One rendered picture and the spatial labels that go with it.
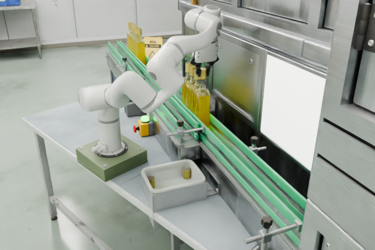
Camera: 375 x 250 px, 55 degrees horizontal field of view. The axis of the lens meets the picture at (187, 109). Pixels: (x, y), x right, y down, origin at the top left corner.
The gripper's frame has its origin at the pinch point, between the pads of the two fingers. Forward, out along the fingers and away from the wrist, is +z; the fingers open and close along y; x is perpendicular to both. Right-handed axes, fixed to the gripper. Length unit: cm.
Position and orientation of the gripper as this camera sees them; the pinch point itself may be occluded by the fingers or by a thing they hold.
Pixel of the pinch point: (202, 71)
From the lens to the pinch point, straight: 155.8
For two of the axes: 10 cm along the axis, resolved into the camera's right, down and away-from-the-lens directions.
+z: -1.0, 7.9, 6.0
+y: -9.3, 1.5, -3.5
